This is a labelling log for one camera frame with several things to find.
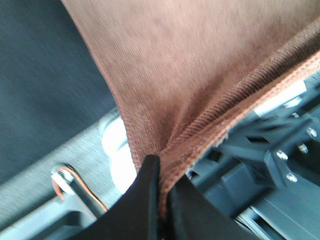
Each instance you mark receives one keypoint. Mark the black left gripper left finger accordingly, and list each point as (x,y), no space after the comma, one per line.
(135,215)

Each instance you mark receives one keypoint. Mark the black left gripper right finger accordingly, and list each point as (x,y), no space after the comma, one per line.
(191,217)

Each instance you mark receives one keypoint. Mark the black table cloth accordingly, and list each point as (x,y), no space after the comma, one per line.
(50,87)

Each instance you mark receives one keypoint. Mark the brown towel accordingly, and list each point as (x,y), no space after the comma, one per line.
(184,72)

